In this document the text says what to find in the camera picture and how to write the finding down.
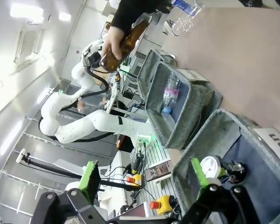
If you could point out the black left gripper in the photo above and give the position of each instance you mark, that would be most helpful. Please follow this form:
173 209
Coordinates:
93 58

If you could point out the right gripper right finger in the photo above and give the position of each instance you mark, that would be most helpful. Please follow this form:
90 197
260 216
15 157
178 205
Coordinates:
199 175

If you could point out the yellow emergency stop button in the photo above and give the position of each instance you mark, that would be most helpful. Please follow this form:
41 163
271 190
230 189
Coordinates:
135 179
163 204

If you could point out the grey fabric basket labelled Plastic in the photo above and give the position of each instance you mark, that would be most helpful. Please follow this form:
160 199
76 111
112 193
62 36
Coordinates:
193 105

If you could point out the clear plastic bottle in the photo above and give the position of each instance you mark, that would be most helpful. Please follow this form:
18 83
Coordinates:
184 24

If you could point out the black smartphone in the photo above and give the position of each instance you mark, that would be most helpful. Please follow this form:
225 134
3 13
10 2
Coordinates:
157 171

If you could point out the person's right forearm black sleeve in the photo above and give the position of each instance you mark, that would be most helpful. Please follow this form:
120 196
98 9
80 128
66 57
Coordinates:
135 11

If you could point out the white Plastic label sign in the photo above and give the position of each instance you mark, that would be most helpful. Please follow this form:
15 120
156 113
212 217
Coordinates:
193 75

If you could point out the grey fabric basket labelled Bottle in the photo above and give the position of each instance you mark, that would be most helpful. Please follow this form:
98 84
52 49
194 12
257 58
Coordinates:
149 65

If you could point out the white Can label sign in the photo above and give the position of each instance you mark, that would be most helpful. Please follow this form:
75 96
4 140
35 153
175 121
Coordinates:
275 140

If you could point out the clear bottle with blue label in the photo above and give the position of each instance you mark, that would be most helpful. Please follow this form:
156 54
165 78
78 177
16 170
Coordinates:
180 4

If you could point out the person's right hand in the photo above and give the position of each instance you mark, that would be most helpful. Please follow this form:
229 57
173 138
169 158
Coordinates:
114 39

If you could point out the white ceiling air vent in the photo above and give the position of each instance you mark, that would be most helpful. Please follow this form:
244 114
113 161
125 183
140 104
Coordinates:
26 47

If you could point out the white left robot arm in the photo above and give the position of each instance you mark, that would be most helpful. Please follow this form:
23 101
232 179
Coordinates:
67 105

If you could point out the grey fabric basket labelled Can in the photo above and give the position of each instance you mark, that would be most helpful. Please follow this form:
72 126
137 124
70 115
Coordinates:
254 147

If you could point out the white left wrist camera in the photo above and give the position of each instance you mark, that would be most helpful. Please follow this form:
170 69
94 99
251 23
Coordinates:
89 47

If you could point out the white camera on stand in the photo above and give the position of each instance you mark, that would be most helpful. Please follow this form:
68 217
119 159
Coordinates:
22 156

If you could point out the water bottle with pink label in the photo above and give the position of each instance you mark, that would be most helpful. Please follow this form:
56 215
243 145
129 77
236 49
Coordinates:
171 91

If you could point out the brown glass beer bottle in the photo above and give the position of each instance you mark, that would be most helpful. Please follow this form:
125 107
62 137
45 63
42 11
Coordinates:
133 35

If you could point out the crushed dark metal can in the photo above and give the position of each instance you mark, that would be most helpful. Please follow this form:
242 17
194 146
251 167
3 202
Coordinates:
238 168

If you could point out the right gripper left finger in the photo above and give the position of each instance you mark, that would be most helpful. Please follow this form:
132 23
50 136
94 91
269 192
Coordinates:
89 179

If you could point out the black camera stand pole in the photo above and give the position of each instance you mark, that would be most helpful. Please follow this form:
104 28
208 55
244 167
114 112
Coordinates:
72 173

